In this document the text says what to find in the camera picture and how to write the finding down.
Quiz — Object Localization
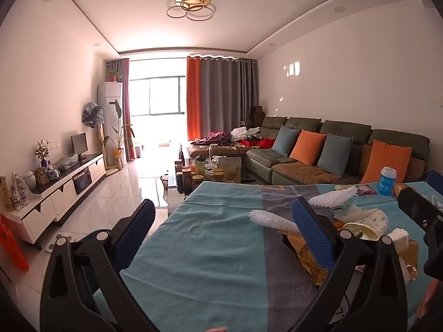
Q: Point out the white bathroom scale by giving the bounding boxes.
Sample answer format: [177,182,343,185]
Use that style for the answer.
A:
[45,233,75,251]

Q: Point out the white clothes pile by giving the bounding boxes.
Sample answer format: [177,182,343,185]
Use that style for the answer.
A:
[230,126,261,142]

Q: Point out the teal striped tablecloth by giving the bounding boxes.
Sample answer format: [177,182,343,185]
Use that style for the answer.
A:
[93,180,443,332]

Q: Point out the maroon clothes pile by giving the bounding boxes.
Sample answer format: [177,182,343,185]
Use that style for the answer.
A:
[194,129,231,146]

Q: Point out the orange pillow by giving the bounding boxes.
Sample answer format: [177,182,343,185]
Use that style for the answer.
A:
[360,139,413,184]
[289,129,327,166]

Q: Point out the glass top coffee table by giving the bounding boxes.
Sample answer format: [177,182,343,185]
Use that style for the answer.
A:
[161,159,257,213]

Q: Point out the black monitor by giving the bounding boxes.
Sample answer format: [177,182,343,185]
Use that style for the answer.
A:
[71,132,89,156]

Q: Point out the orange and grey curtain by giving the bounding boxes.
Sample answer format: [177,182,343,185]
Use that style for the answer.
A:
[186,55,258,142]

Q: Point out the blue pillow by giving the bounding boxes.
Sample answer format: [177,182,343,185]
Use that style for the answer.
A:
[316,133,354,177]
[272,125,300,156]

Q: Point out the plant in blue vase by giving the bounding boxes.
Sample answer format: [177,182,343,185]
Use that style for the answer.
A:
[35,140,51,168]

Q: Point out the orange plastic bag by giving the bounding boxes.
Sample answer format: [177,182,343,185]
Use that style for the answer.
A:
[0,212,30,270]

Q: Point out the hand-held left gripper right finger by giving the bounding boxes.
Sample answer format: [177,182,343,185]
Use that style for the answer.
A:
[287,197,411,332]

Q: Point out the white floral paper cup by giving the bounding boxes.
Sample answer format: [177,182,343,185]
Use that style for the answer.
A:
[341,209,388,241]

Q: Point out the white tissue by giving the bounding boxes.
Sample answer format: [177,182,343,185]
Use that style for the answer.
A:
[381,227,409,254]

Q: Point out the covered standing fan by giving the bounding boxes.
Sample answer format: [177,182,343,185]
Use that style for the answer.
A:
[82,102,120,177]

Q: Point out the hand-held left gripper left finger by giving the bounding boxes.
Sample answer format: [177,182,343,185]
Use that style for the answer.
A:
[40,199,156,332]

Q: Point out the group of glass jars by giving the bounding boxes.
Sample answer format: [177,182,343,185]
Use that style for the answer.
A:
[175,143,225,184]

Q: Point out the white black tv cabinet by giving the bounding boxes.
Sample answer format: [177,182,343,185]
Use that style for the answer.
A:
[0,152,106,244]

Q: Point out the brown cardboard boxes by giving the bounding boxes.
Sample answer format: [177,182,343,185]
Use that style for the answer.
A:
[249,105,265,125]

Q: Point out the ship model in plastic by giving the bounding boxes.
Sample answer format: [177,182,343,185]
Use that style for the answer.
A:
[9,173,33,210]

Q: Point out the clear plastic bag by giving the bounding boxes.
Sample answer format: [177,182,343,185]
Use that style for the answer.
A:
[55,154,79,171]

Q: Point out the white standing air conditioner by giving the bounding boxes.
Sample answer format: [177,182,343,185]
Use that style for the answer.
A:
[97,82,124,168]

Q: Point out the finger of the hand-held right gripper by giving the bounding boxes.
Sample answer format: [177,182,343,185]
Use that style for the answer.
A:
[427,170,443,211]
[397,187,437,230]

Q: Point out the blue canister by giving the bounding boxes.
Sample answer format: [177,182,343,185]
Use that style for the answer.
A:
[380,167,397,196]

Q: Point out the window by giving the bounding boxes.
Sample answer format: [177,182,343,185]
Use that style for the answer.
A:
[130,75,186,116]

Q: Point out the gold foil wrapper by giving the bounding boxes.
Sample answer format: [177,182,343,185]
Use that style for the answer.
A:
[282,232,334,286]
[398,240,419,281]

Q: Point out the grey and red curtain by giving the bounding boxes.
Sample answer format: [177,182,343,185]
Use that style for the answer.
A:
[107,58,136,161]

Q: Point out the gold picture frame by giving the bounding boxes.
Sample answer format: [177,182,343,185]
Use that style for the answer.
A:
[35,167,51,186]

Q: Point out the yellow printed box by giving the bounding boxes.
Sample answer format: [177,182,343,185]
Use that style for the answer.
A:
[0,176,14,211]

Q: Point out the tall leafy plant in vase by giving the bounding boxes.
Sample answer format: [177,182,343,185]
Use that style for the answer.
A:
[103,98,136,171]

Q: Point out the red cloth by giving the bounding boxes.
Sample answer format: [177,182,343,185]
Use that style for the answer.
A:
[239,138,276,149]

